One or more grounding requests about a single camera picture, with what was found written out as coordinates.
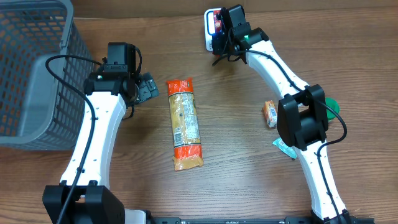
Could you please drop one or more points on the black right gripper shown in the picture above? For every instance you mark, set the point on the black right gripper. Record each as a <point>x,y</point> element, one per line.
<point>219,45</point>

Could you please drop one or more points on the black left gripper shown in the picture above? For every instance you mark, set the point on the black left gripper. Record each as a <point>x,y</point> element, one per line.
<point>148,88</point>

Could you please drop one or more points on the thin red sachet packet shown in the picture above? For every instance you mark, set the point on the thin red sachet packet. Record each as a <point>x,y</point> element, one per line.
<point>217,21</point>

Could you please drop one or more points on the long orange noodle packet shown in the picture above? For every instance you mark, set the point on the long orange noodle packet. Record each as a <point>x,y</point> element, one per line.
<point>185,129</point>

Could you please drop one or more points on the small orange snack box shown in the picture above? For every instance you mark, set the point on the small orange snack box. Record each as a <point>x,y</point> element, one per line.
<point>270,113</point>

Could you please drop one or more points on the green lidded can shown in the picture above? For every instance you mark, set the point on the green lidded can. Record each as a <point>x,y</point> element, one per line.
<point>334,106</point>

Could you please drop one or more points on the teal wet wipes pack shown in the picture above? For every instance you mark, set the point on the teal wet wipes pack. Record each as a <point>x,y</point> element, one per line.
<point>285,149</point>

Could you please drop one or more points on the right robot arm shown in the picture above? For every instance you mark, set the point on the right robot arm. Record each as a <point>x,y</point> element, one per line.
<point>302,120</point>

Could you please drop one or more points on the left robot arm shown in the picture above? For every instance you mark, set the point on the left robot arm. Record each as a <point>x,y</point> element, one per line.
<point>83,194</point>

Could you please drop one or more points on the white barcode scanner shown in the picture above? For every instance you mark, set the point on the white barcode scanner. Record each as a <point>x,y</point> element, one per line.
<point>209,28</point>

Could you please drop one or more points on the grey plastic shopping basket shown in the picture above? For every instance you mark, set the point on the grey plastic shopping basket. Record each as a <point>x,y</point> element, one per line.
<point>38,112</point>

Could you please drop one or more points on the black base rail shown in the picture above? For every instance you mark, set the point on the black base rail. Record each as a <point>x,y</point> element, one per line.
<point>177,220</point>

